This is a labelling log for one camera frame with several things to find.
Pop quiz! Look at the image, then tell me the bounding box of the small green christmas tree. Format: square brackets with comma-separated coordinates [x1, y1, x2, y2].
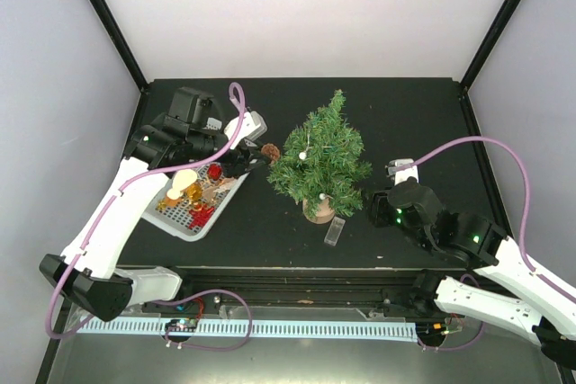
[267, 89, 372, 219]

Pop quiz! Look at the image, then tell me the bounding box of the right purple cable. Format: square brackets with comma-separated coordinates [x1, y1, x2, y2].
[389, 136, 576, 304]

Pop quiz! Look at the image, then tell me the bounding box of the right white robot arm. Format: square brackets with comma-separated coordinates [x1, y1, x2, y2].
[362, 177, 575, 369]

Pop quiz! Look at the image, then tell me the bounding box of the clear battery box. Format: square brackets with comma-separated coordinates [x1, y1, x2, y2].
[324, 217, 346, 246]

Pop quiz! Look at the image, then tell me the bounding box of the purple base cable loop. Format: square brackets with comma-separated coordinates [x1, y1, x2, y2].
[152, 289, 253, 353]

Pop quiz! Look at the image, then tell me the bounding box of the white slotted cable duct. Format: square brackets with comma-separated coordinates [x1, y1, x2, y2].
[78, 317, 418, 343]

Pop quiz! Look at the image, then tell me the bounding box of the gold gift box ornament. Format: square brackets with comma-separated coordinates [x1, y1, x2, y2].
[184, 183, 203, 201]

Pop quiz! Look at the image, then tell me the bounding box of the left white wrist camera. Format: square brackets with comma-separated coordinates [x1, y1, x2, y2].
[223, 111, 267, 149]

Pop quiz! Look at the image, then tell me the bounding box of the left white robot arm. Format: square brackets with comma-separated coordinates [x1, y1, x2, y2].
[40, 83, 271, 321]

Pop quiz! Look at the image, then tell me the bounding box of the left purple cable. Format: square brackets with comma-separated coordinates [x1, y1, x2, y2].
[44, 82, 248, 340]

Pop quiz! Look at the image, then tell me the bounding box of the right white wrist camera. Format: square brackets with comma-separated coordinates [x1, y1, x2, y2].
[386, 158, 419, 186]

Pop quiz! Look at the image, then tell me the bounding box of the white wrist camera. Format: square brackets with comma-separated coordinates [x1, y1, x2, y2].
[223, 111, 267, 149]
[386, 158, 419, 186]

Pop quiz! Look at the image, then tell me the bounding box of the brown pine cone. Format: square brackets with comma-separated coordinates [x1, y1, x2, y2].
[260, 143, 281, 164]

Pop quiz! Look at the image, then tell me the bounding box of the white perforated plastic basket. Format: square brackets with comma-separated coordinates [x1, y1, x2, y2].
[142, 163, 248, 242]

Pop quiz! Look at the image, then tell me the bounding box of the red gift box ornament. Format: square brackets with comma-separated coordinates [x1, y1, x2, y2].
[206, 163, 222, 182]

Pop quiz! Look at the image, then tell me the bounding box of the white bead light string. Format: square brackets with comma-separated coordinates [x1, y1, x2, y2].
[296, 129, 334, 201]

